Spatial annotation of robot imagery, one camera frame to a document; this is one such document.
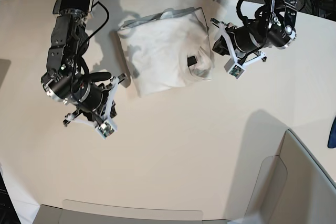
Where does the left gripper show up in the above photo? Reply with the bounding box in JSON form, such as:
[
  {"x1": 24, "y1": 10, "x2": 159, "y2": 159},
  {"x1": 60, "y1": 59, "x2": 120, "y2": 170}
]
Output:
[{"x1": 212, "y1": 23, "x2": 265, "y2": 56}]

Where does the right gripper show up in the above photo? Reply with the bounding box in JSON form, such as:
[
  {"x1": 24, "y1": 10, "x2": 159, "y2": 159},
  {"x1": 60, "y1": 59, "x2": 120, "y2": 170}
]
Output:
[{"x1": 70, "y1": 79, "x2": 117, "y2": 119}]

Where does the white printed t-shirt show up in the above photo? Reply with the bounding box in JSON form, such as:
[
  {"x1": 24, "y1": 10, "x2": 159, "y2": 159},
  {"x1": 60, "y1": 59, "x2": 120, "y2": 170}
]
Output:
[{"x1": 117, "y1": 7, "x2": 214, "y2": 97}]

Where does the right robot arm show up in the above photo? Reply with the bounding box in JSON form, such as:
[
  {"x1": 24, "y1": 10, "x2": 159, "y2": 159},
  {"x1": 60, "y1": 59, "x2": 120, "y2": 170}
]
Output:
[{"x1": 41, "y1": 0, "x2": 112, "y2": 123}]

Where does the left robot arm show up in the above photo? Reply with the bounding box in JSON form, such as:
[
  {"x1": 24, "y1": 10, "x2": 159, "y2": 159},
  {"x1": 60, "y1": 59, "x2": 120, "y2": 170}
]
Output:
[{"x1": 211, "y1": 0, "x2": 298, "y2": 63}]

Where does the blue cloth at edge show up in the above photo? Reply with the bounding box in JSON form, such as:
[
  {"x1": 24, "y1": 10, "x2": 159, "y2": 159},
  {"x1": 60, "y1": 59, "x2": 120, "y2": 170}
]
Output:
[{"x1": 327, "y1": 118, "x2": 336, "y2": 149}]

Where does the grey cardboard box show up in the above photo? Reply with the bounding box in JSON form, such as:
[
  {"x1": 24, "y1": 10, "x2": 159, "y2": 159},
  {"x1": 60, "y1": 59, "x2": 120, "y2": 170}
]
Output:
[{"x1": 34, "y1": 130, "x2": 335, "y2": 223}]

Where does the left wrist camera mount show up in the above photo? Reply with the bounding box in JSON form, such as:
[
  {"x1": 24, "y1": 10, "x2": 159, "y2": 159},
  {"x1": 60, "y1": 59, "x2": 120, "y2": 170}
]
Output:
[{"x1": 210, "y1": 18, "x2": 267, "y2": 79}]

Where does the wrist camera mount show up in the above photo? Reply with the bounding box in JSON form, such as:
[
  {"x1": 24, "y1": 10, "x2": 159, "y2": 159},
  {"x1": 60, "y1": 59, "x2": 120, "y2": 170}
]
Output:
[
  {"x1": 63, "y1": 73, "x2": 127, "y2": 139},
  {"x1": 210, "y1": 18, "x2": 267, "y2": 79}
]

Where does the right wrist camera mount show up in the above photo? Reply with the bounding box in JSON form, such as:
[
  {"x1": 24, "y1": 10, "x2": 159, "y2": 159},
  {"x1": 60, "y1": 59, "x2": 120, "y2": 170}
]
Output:
[{"x1": 63, "y1": 73, "x2": 127, "y2": 139}]

